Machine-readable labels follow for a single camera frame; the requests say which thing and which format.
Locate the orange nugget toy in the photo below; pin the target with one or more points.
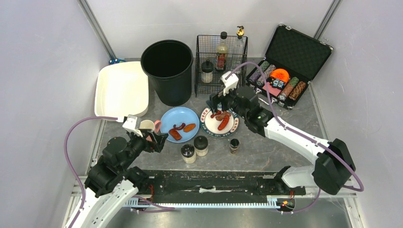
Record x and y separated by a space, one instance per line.
189 127

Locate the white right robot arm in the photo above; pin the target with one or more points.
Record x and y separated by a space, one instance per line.
331 163

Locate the sauce bottle red label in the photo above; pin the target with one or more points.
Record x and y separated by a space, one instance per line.
221 52

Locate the pink handled cream mug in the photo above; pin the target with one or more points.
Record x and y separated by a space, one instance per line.
146 125

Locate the black poker chip case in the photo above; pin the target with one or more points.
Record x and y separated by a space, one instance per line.
301 55

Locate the blue toy car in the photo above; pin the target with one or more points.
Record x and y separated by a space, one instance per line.
116 61

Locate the green brown chip roll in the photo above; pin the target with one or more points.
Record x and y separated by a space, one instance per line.
288 88

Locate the white patterned rim plate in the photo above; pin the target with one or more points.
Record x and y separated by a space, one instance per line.
211 126

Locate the brown steak piece toy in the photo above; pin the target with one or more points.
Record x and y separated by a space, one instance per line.
222 115

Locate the spice jar black lid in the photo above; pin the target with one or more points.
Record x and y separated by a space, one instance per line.
188 153
200 145
207 71

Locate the orange round toy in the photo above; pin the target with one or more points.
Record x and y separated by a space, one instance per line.
280 74

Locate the brown poker chip roll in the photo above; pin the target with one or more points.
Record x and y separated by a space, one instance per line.
298 89

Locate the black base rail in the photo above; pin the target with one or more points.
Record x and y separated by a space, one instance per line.
213 187

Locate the blue dice box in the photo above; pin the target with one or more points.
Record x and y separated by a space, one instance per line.
278 84

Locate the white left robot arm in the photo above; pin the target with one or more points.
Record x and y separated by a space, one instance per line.
111 182

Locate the red sausage toy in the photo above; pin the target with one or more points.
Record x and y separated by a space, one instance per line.
224 122

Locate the brown octopus tentacle toy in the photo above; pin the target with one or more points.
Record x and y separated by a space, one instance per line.
179 127

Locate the pink poker chip roll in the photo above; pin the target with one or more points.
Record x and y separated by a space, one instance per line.
263 77

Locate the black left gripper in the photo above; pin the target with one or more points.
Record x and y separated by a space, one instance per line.
150 141

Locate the red-brown meat roll toy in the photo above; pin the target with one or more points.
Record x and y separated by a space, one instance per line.
175 134

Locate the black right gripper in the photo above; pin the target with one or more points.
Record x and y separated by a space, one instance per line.
221 99

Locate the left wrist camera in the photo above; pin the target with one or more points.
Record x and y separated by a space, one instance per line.
132 125

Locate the clear bottle gold pump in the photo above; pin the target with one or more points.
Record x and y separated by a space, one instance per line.
238 48

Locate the black wire basket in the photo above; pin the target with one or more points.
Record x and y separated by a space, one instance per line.
206 49

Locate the white rectangular basin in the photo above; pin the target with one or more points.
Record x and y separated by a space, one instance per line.
122 89

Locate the blue plate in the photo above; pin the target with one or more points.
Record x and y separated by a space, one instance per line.
179 115

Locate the pink card deck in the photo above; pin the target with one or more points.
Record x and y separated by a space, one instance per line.
274 91

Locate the small dark spice jar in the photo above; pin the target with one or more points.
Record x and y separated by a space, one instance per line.
234 146

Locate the black trash bin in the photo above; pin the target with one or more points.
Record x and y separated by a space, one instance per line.
168 64

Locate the red drumstick toy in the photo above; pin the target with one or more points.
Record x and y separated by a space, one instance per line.
215 114

